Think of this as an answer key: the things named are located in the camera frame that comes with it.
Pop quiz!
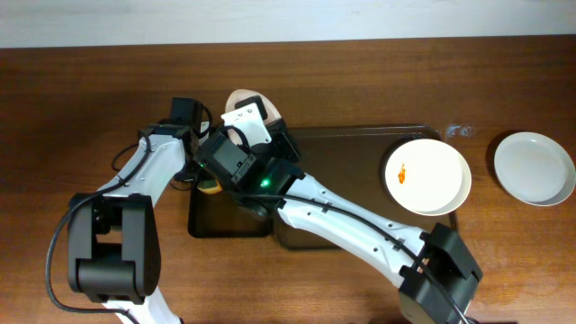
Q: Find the yellow green sponge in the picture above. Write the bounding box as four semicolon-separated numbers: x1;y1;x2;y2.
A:
196;179;222;194

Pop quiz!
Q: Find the pink white plate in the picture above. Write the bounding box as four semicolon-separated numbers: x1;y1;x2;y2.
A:
224;89;282;125

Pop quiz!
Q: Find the white plate front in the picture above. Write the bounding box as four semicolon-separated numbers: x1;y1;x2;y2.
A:
493;131;575;207

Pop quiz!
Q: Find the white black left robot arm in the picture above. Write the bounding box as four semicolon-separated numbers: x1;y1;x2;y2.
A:
67;123;209;323

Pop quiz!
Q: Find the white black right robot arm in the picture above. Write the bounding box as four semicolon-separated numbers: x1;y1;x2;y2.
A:
193;121;483;323

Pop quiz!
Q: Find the small black water tray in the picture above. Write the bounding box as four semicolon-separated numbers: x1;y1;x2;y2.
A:
187;187;273;239

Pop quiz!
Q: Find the large brown serving tray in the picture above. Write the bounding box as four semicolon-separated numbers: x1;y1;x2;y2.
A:
291;125;458;231

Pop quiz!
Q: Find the orange sauce stain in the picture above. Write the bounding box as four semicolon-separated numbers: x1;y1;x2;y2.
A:
398;163;406;185

